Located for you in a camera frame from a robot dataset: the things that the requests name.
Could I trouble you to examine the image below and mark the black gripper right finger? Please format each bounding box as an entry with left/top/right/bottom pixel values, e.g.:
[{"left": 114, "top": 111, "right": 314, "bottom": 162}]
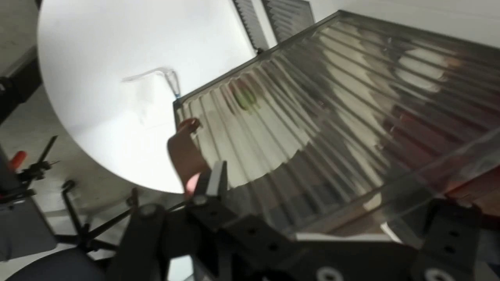
[{"left": 386, "top": 200, "right": 500, "bottom": 281}]

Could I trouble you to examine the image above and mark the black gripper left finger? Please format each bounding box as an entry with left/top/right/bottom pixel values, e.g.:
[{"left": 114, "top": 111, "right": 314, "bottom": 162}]
[{"left": 188, "top": 159, "right": 294, "bottom": 262}]

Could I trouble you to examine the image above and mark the smoked translucent cabinet door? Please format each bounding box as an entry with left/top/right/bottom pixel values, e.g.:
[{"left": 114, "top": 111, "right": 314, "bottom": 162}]
[{"left": 166, "top": 8, "right": 500, "bottom": 247}]

